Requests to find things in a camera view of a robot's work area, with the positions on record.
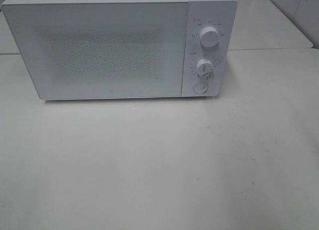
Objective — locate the white microwave door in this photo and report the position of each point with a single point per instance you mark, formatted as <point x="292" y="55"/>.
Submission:
<point x="100" y="51"/>

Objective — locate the white microwave knob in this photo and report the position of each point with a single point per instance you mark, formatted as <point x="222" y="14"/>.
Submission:
<point x="209" y="36"/>
<point x="204" y="68"/>

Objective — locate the white microwave oven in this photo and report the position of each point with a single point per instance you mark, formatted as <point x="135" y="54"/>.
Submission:
<point x="200" y="13"/>

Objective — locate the round microwave door button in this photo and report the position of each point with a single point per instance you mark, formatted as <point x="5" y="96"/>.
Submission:
<point x="200" y="87"/>

